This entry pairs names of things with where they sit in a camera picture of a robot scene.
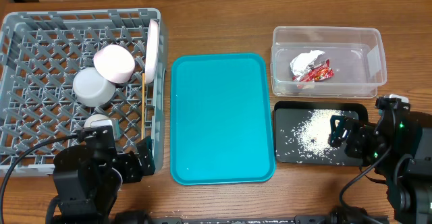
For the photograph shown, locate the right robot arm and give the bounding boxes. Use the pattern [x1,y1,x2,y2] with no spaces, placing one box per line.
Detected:
[329,94,431,223]

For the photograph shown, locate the small pink plate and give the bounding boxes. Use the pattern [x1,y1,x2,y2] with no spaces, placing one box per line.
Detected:
[93,45,135,84]

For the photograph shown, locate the red snack wrapper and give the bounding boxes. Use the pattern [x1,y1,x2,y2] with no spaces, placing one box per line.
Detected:
[290,50,334,82]

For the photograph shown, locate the clear plastic bin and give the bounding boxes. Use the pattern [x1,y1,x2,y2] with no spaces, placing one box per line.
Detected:
[271,26,387,99]

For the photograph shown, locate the grey dishwasher rack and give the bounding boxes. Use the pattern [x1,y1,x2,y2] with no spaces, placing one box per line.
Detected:
[1,8,168,172]

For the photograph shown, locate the wooden chopstick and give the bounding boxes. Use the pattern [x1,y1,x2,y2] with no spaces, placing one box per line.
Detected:
[141,72,146,140]

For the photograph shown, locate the black waste tray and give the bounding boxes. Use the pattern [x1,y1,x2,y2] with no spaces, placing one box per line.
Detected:
[272,101,373,168]

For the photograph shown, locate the grey bowl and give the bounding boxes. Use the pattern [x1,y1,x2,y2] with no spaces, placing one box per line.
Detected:
[73,67,115,107]

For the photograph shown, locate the rice pile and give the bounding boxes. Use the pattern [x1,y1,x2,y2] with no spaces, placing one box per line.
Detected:
[276,108,359,166]

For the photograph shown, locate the white cup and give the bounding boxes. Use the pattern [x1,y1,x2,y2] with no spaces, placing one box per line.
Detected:
[84,114,108,128]

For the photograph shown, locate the large white plate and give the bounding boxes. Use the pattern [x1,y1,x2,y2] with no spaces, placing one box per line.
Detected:
[144,20,159,84]

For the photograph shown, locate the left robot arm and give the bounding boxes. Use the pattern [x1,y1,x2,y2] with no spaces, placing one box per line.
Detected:
[45,126,155,223]

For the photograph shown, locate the teal serving tray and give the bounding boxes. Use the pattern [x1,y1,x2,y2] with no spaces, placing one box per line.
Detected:
[170,53,276,186]

